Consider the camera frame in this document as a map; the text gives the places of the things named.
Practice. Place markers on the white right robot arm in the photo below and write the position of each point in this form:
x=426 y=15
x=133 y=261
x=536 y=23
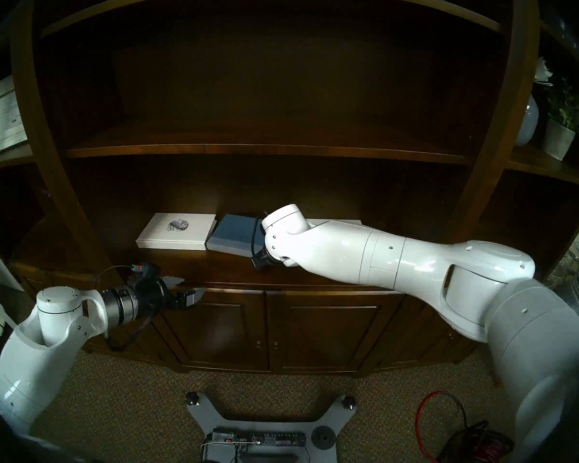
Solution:
x=439 y=274

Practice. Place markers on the white round vase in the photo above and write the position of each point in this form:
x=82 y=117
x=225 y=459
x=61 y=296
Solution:
x=528 y=122

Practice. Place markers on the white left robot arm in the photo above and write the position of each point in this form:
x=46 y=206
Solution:
x=38 y=360

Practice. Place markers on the white flower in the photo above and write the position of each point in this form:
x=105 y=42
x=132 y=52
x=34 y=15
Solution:
x=543 y=71

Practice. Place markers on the black electronics module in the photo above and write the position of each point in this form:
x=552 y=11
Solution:
x=255 y=438

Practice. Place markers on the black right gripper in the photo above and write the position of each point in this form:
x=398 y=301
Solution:
x=265 y=259

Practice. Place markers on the white framed certificate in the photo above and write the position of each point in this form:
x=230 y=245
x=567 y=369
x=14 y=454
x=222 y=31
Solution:
x=5 y=117

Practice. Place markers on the black star knob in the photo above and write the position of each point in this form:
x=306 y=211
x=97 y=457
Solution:
x=349 y=402
x=192 y=398

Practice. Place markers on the green plant in white pot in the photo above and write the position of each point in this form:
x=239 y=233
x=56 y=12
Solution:
x=564 y=124

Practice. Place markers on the blue book with grey spine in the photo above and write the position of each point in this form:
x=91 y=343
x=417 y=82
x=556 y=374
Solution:
x=236 y=235

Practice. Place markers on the cream book with grey spine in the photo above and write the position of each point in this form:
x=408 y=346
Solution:
x=337 y=222

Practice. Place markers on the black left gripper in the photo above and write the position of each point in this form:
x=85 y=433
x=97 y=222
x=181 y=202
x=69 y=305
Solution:
x=152 y=295

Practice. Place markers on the black round rubber pad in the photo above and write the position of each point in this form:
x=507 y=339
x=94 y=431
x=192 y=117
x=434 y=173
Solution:
x=323 y=438

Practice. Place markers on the white book with round emblem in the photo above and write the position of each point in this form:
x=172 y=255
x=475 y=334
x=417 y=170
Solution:
x=173 y=233

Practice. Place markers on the grey metal robot base plate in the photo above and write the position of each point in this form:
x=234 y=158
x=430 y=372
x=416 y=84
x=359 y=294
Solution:
x=270 y=418

